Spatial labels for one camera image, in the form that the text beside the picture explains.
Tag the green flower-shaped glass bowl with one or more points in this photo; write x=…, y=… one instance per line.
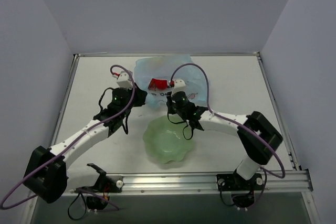
x=168, y=145

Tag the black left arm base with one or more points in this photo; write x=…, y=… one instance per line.
x=96, y=196

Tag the aluminium front rail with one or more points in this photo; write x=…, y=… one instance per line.
x=201, y=183

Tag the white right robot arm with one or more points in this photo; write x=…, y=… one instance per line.
x=258, y=136

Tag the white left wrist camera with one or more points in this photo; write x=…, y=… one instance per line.
x=123, y=80

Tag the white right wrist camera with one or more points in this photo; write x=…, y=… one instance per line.
x=178, y=83

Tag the light blue plastic bag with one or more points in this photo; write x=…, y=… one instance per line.
x=162, y=67

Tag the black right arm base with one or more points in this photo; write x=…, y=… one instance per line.
x=234, y=191

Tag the red fake pomegranate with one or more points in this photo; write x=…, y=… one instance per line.
x=157, y=84

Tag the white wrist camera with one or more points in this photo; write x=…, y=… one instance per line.
x=178, y=83
x=123, y=80

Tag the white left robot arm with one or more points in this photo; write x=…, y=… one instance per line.
x=46, y=173

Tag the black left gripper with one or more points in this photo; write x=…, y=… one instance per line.
x=142, y=95

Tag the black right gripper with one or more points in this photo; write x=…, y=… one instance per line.
x=169, y=97

